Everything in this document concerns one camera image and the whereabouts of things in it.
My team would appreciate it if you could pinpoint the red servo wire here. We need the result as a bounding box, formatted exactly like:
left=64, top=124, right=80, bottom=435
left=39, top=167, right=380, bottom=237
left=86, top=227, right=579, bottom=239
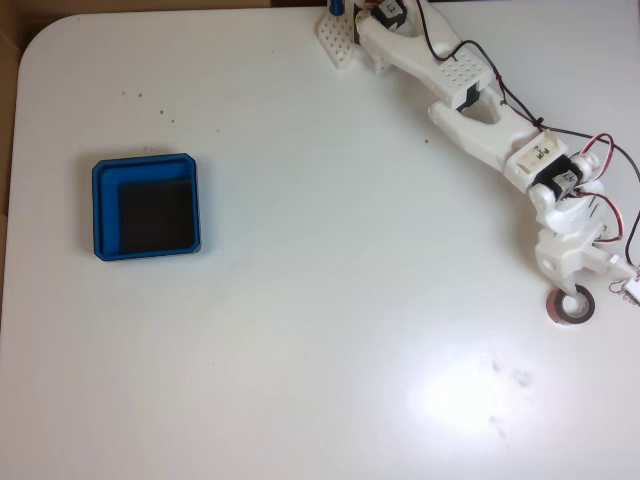
left=574, top=132, right=625, bottom=245

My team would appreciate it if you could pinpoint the red tape roll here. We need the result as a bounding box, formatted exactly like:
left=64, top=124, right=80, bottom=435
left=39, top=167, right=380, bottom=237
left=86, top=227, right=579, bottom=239
left=545, top=283, right=598, bottom=327

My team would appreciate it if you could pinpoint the white camera box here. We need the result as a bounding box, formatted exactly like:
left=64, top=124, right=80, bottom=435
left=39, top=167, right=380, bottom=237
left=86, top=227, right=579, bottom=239
left=609, top=276, right=640, bottom=307

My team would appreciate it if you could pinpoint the black pad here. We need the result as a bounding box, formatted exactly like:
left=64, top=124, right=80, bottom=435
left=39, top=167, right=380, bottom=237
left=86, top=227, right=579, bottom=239
left=118, top=177, right=197, bottom=253

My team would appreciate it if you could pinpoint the blue box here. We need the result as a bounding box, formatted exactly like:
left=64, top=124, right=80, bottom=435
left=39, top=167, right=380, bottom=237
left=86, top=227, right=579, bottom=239
left=91, top=152, right=204, bottom=263

